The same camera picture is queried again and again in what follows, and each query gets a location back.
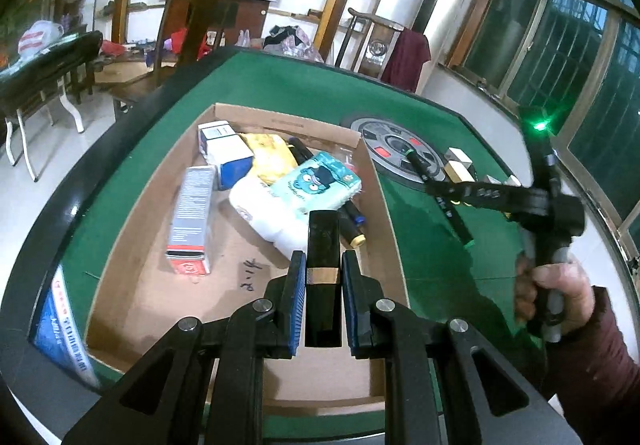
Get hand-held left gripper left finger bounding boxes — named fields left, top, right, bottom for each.
left=60, top=250, right=307, bottom=445

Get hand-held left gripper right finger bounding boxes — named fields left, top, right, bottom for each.
left=341, top=249, right=584, bottom=445

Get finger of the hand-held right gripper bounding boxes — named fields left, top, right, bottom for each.
left=423, top=178, right=548, bottom=221

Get black pen green cap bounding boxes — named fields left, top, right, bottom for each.
left=404, top=149, right=474, bottom=246

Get black box gold band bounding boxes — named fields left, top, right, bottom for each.
left=304, top=210, right=344, bottom=349

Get black marker blue caps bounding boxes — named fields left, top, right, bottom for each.
left=342, top=201, right=370, bottom=232

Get cardboard box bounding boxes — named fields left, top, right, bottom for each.
left=84, top=102, right=412, bottom=418

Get white and blue box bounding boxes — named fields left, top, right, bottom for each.
left=206, top=135, right=255, bottom=191

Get person's right forearm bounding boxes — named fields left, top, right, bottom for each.
left=541, top=287, right=640, bottom=445

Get person's right hand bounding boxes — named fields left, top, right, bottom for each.
left=514, top=257, right=597, bottom=342

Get small white box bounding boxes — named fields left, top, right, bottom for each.
left=444, top=147, right=474, bottom=167

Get black marker yellow cap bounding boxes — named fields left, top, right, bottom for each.
left=338, top=214, right=368, bottom=247

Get white tissue roll pack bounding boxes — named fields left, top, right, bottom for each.
left=228, top=173, right=312, bottom=259

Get grey round table dial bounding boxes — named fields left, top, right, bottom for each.
left=349, top=117, right=449, bottom=187

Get teal bear tissue pack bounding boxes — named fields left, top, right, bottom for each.
left=269, top=150, right=363, bottom=227

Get grey and red box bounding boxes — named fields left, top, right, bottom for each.
left=164, top=164, right=220, bottom=276

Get yellow packet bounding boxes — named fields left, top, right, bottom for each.
left=239, top=132, right=302, bottom=187

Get maroon garment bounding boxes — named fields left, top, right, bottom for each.
left=381, top=28, right=432, bottom=94

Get barred window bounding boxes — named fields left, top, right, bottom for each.
left=449, top=0, right=640, bottom=248

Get white standing air conditioner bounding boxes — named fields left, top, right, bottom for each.
left=399, top=0, right=472, bottom=69

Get blue packet red stripe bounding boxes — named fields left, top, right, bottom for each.
left=29, top=264, right=102, bottom=392

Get pile of clothes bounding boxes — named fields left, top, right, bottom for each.
left=262, top=24, right=327, bottom=64

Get dark wooden chair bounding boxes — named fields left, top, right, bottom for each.
left=110, top=0, right=249, bottom=127

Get black table white legs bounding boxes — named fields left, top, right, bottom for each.
left=0, top=30, right=104, bottom=182

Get white red plastic bag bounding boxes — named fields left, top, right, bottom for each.
left=17, top=20, right=66, bottom=59

